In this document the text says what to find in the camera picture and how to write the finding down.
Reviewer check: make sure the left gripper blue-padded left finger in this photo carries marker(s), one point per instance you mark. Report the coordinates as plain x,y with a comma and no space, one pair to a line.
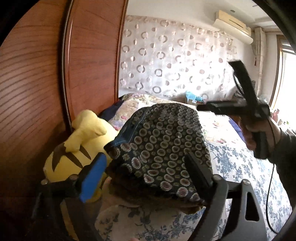
60,213

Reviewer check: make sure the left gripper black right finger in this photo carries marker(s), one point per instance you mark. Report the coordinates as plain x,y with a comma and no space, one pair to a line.
245,220

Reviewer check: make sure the navy circle-patterned shirt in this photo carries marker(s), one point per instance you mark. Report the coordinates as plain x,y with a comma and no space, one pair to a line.
148,155

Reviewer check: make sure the pink bottle on cabinet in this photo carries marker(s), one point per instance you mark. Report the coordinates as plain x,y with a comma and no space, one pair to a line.
275,115

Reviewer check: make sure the navy blue blanket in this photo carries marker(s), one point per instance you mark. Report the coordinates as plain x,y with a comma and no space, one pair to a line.
234,121

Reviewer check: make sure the window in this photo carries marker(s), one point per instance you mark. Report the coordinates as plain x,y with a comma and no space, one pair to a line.
283,95

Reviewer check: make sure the blue floral white sheet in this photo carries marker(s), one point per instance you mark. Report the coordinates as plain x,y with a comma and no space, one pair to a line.
149,223

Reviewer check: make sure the olive patterned pillow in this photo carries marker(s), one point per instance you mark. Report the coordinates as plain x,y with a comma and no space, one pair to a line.
112,197

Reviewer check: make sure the blue item box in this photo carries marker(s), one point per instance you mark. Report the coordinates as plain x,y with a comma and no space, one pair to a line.
193,99

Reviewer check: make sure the gathered window curtain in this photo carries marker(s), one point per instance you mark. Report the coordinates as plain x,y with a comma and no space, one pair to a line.
259,48

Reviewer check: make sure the yellow plush toy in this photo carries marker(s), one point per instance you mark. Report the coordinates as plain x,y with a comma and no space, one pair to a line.
90,135

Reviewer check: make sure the sheer circle-patterned curtain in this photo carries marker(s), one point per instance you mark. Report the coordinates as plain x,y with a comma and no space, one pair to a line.
168,58

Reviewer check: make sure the floral bed cover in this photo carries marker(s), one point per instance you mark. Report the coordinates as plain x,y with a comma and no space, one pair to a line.
216,128

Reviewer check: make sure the wooden louvered wardrobe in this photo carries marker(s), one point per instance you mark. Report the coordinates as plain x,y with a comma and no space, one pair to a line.
59,58

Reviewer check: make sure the wall air conditioner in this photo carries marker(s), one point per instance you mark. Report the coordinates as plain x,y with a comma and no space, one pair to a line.
233,27

